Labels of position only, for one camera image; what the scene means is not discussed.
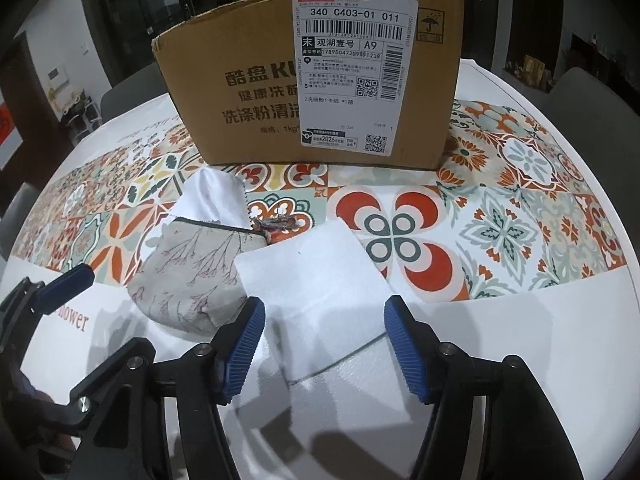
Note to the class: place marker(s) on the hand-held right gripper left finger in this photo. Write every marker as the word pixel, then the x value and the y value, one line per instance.
pixel 245 355

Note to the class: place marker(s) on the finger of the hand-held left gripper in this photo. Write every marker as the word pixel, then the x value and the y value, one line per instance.
pixel 82 404
pixel 65 285

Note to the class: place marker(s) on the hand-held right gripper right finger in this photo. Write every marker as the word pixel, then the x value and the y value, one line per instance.
pixel 406 355

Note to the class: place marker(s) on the white towel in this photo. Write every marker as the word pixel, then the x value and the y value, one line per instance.
pixel 315 285

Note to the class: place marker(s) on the grey floral fabric pouch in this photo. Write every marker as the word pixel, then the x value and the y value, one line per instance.
pixel 190 270

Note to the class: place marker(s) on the white microfiber cloth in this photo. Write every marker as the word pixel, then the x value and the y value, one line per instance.
pixel 210 195

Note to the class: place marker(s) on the brown cardboard box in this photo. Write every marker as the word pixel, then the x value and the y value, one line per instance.
pixel 240 60

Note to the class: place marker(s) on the grey dining chair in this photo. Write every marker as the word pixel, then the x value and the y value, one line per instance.
pixel 580 95
pixel 17 215
pixel 132 92

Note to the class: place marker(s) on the small storage rack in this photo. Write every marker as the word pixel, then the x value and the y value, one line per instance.
pixel 80 112

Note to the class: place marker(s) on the white intercom panel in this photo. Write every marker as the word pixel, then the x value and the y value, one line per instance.
pixel 57 79

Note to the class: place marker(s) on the red wall calendar poster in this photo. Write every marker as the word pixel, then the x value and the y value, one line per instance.
pixel 7 135

